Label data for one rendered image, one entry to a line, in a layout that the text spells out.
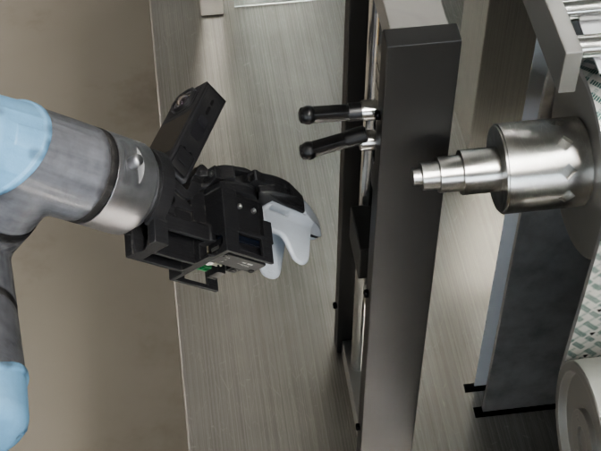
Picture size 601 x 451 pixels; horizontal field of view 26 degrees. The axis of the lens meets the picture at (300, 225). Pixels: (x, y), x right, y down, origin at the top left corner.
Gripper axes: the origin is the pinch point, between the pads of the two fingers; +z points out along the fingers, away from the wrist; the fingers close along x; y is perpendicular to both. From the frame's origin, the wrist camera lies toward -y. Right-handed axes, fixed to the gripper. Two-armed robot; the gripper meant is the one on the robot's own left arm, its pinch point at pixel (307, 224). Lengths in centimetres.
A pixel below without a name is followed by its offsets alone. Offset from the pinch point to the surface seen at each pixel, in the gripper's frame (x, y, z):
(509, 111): 2.0, -22.3, 34.9
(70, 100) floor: -130, -102, 75
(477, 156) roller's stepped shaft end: 26.0, 8.1, -11.1
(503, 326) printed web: 8.3, 9.6, 15.7
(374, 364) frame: 2.9, 13.7, 3.1
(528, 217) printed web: 18.8, 5.5, 6.0
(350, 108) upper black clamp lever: 20.8, 4.1, -17.8
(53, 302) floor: -121, -48, 62
